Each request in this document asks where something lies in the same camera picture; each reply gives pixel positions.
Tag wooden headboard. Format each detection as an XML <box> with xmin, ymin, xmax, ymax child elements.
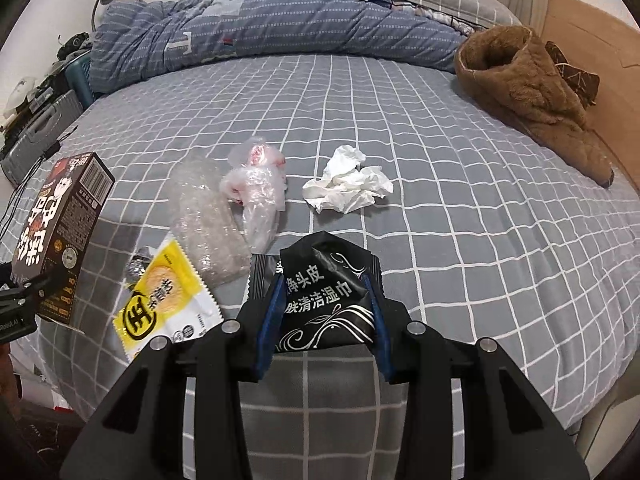
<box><xmin>542</xmin><ymin>0</ymin><xmax>640</xmax><ymax>191</ymax></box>

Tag black wipe packet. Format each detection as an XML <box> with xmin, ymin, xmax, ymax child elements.
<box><xmin>247</xmin><ymin>231</ymin><xmax>383</xmax><ymax>353</ymax></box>

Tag clear bubble wrap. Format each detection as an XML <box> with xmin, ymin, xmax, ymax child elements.
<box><xmin>167</xmin><ymin>157</ymin><xmax>252</xmax><ymax>288</ymax></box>

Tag grey checked bed sheet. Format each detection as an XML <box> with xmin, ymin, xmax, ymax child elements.
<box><xmin>10</xmin><ymin>52</ymin><xmax>640</xmax><ymax>480</ymax></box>

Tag dark tangled object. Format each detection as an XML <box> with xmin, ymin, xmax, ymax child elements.
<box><xmin>55</xmin><ymin>32</ymin><xmax>93</xmax><ymax>58</ymax></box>

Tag brown snack box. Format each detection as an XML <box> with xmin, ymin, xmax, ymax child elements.
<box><xmin>11</xmin><ymin>151</ymin><xmax>117</xmax><ymax>324</ymax></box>

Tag white tissue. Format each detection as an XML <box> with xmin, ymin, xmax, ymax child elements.
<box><xmin>301</xmin><ymin>145</ymin><xmax>394</xmax><ymax>214</ymax></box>

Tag yellow snack packet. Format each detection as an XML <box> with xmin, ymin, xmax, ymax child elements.
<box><xmin>114</xmin><ymin>237</ymin><xmax>223</xmax><ymax>363</ymax></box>

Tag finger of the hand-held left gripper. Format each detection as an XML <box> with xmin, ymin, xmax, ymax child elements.
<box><xmin>0</xmin><ymin>269</ymin><xmax>58</xmax><ymax>307</ymax></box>

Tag clear plastic bag pink contents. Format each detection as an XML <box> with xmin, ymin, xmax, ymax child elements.
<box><xmin>220</xmin><ymin>136</ymin><xmax>288</xmax><ymax>253</ymax></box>

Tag grey suitcase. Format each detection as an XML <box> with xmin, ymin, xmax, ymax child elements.
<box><xmin>0</xmin><ymin>91</ymin><xmax>83</xmax><ymax>183</ymax></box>

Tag brown fleece jacket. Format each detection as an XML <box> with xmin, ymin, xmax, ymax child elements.
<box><xmin>454</xmin><ymin>24</ymin><xmax>616</xmax><ymax>188</ymax></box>

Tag black cable with adapter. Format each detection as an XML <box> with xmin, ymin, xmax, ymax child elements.
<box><xmin>0</xmin><ymin>125</ymin><xmax>81</xmax><ymax>246</ymax></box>

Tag blue striped quilt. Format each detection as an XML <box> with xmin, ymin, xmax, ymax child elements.
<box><xmin>90</xmin><ymin>0</ymin><xmax>476</xmax><ymax>95</ymax></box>

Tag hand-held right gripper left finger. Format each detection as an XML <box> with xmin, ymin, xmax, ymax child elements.
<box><xmin>64</xmin><ymin>280</ymin><xmax>288</xmax><ymax>480</ymax></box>

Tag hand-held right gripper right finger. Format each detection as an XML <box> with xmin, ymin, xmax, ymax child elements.
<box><xmin>362</xmin><ymin>274</ymin><xmax>583</xmax><ymax>480</ymax></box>

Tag small silver foil wrapper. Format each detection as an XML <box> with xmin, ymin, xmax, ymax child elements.
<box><xmin>129</xmin><ymin>246</ymin><xmax>153</xmax><ymax>281</ymax></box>

